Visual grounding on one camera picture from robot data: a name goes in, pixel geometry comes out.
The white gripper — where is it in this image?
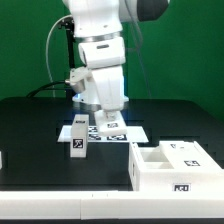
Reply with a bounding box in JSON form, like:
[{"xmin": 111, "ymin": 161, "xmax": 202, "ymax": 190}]
[{"xmin": 92, "ymin": 66, "xmax": 124, "ymax": 121}]

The white cabinet body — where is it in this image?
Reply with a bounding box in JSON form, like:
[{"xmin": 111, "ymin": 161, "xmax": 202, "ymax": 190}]
[{"xmin": 128, "ymin": 143, "xmax": 224, "ymax": 193}]

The long white door panel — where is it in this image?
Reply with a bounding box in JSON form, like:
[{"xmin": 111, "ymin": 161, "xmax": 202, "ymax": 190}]
[{"xmin": 159, "ymin": 141, "xmax": 222, "ymax": 172}]

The short white door panel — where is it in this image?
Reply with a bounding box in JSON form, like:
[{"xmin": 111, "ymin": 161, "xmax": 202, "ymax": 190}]
[{"xmin": 94, "ymin": 110, "xmax": 127, "ymax": 137}]

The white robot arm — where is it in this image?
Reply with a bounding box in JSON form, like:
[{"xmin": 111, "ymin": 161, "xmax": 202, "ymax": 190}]
[{"xmin": 62, "ymin": 0, "xmax": 170, "ymax": 120}]

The white cabinet top block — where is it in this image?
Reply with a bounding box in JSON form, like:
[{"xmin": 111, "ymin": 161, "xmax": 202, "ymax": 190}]
[{"xmin": 70, "ymin": 114, "xmax": 89, "ymax": 158}]

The white marker base sheet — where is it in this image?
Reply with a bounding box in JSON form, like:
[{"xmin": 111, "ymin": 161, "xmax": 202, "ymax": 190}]
[{"xmin": 57, "ymin": 125, "xmax": 150, "ymax": 144}]

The white front fence bar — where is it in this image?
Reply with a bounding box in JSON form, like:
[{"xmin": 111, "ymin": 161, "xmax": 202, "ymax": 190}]
[{"xmin": 0, "ymin": 191, "xmax": 224, "ymax": 220}]

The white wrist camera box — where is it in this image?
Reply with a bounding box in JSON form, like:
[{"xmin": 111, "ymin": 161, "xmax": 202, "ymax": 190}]
[{"xmin": 69, "ymin": 67, "xmax": 91, "ymax": 93}]

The grey camera cable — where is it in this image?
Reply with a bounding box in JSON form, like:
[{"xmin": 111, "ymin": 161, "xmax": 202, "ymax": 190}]
[{"xmin": 45, "ymin": 13, "xmax": 74, "ymax": 84}]

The grey robot arm cable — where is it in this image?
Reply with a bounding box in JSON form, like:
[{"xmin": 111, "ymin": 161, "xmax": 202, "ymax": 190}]
[{"xmin": 124, "ymin": 0, "xmax": 153, "ymax": 99}]

